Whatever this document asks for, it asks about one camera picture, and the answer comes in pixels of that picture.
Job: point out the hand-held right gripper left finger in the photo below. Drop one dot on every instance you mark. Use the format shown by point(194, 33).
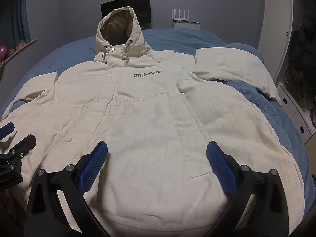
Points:
point(95, 167)

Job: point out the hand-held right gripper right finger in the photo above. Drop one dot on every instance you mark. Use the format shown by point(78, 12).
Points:
point(219, 167)

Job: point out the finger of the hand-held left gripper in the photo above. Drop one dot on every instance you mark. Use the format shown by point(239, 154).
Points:
point(7, 128)
point(26, 144)

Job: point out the cream hooded jacket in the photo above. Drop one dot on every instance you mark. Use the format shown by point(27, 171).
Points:
point(153, 118)

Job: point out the pink clothes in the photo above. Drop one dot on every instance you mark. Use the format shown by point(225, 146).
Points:
point(18, 47)

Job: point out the dark hanging clothes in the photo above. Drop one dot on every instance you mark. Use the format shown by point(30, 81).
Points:
point(305, 44)

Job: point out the blue fleece blanket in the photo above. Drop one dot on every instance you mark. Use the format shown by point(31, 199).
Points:
point(279, 118)

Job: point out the pink ball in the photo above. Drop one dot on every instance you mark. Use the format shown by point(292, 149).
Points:
point(2, 51)

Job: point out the teal curtain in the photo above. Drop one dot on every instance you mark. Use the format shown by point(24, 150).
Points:
point(17, 12)

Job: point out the white wardrobe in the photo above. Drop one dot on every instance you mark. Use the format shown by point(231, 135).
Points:
point(276, 29)

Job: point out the white router with antennas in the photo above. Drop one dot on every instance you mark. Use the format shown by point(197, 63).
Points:
point(185, 18)

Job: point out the black monitor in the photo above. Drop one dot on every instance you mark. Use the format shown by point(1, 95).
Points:
point(142, 7)

